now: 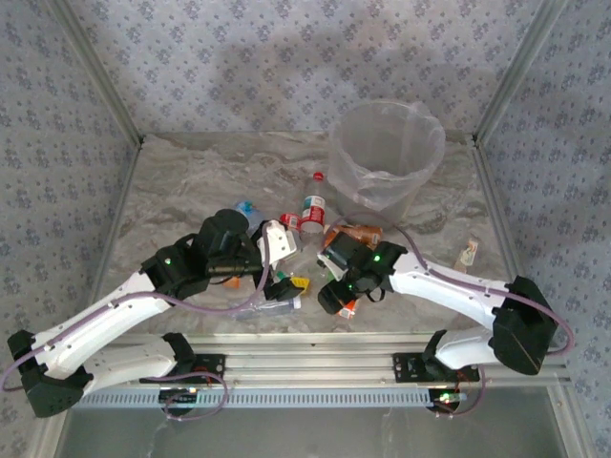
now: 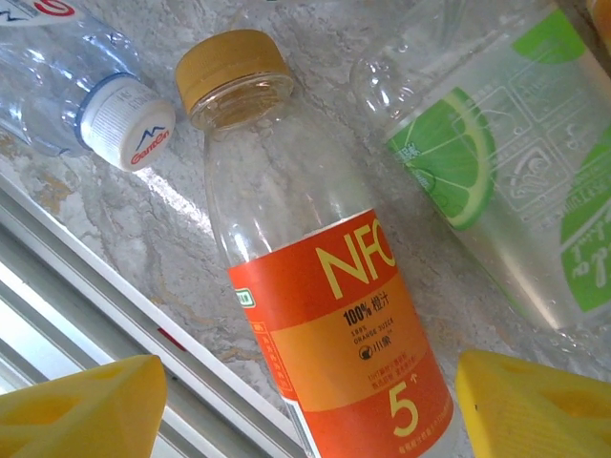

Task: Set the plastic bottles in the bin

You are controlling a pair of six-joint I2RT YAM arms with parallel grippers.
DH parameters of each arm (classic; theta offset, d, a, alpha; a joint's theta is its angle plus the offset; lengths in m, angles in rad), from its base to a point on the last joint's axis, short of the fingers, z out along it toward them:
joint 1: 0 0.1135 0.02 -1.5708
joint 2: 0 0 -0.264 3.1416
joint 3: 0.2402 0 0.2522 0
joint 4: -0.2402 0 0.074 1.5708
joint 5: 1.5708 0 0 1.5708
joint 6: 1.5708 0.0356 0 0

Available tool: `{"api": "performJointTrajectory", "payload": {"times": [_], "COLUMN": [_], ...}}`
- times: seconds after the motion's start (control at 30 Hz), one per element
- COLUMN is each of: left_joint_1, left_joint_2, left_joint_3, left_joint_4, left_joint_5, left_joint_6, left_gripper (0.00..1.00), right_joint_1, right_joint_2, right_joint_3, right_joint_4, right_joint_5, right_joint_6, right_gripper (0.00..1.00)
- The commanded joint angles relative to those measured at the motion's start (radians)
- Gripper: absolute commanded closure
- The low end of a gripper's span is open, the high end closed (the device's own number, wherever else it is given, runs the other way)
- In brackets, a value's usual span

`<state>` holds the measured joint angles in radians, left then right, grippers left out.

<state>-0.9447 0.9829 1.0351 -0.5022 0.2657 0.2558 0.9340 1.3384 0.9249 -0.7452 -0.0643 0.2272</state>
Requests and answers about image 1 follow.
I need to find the clear plastic bin liner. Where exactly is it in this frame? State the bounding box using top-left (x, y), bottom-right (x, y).
top-left (327, 98), bottom-right (448, 214)

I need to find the brown drink bottle white cap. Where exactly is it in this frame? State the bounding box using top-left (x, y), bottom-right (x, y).
top-left (333, 222), bottom-right (385, 250)

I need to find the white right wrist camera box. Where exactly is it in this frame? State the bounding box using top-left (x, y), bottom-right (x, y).
top-left (316, 252), bottom-right (349, 283)

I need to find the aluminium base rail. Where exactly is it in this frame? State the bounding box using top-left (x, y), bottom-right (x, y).
top-left (51, 331), bottom-right (573, 388)

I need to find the clear bottle red label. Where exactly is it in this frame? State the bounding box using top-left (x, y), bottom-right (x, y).
top-left (278, 211), bottom-right (304, 235)

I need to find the crumpled paper wrapper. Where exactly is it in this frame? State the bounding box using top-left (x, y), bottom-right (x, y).
top-left (452, 236), bottom-right (480, 275)

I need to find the clear bottle red cap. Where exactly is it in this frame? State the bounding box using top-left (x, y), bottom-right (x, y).
top-left (299, 170), bottom-right (328, 239)

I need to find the clear crushed plastic bottle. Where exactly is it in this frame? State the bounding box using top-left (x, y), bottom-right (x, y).
top-left (227, 296), bottom-right (304, 322)

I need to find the clear bottle blue label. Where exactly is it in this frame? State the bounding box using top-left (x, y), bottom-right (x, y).
top-left (232, 198), bottom-right (269, 236)

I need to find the grey metal lower panel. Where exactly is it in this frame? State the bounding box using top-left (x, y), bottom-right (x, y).
top-left (54, 408), bottom-right (581, 458)

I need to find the controller board with led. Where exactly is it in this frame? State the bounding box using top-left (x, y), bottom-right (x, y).
top-left (427, 386), bottom-right (468, 417)
top-left (158, 385), bottom-right (200, 417)

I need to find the grey slotted cable tray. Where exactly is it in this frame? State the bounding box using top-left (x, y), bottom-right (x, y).
top-left (71, 390), bottom-right (462, 410)

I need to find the aluminium corner post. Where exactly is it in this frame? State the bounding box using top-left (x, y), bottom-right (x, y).
top-left (47, 0), bottom-right (146, 148)
top-left (472, 0), bottom-right (570, 144)

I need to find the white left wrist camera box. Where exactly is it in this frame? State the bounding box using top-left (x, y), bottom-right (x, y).
top-left (256, 218), bottom-right (299, 263)

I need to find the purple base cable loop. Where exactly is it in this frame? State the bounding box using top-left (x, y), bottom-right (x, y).
top-left (432, 364), bottom-right (489, 420)
top-left (140, 370), bottom-right (231, 422)

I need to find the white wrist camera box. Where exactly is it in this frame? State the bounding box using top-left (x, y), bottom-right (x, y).
top-left (316, 252), bottom-right (349, 283)
top-left (256, 218), bottom-right (299, 263)

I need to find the aluminium side rail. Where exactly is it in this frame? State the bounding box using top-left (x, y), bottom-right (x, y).
top-left (28, 136), bottom-right (146, 458)
top-left (470, 135), bottom-right (593, 458)

